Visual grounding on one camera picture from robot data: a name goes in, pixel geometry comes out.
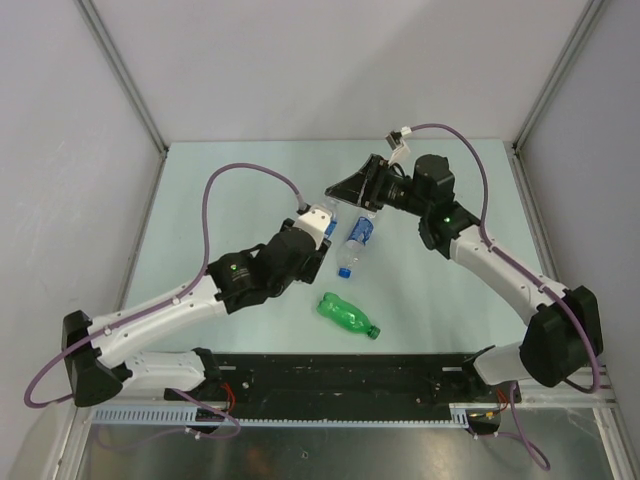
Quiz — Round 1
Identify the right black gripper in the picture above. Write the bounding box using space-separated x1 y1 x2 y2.
326 154 430 218

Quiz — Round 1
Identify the blue label bottle white cap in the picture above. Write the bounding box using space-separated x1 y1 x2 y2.
323 197 339 239

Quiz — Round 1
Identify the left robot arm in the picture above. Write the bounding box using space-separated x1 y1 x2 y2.
62 207 331 407

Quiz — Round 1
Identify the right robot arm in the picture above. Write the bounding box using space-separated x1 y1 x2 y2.
325 155 603 401

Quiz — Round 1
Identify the clear bottle blue cap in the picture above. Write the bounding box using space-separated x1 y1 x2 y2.
337 210 378 279

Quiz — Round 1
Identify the green plastic bottle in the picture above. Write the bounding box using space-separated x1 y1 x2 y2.
316 292 381 340

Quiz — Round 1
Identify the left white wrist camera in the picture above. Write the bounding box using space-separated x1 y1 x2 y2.
293 204 331 250

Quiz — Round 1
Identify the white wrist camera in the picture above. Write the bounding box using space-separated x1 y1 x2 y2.
293 204 331 250
385 126 412 166

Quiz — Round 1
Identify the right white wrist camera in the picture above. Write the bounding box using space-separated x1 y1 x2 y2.
385 126 412 166

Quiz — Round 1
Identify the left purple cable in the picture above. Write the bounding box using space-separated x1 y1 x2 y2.
23 163 309 409

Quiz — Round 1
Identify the purple cable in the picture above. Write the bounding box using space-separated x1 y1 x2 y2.
409 122 609 395
23 163 309 409

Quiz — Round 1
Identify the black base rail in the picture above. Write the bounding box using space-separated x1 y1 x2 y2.
187 353 510 423

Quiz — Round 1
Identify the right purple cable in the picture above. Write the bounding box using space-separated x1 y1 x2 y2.
409 122 609 395

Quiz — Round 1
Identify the grey slotted cable duct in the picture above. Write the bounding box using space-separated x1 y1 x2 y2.
92 403 501 429

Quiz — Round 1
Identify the right aluminium frame post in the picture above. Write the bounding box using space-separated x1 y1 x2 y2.
517 0 609 146

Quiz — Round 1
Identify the aluminium frame post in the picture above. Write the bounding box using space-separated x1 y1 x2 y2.
74 0 169 154
517 0 609 146

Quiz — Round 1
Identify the left aluminium frame post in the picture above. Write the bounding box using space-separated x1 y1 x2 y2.
74 0 169 154

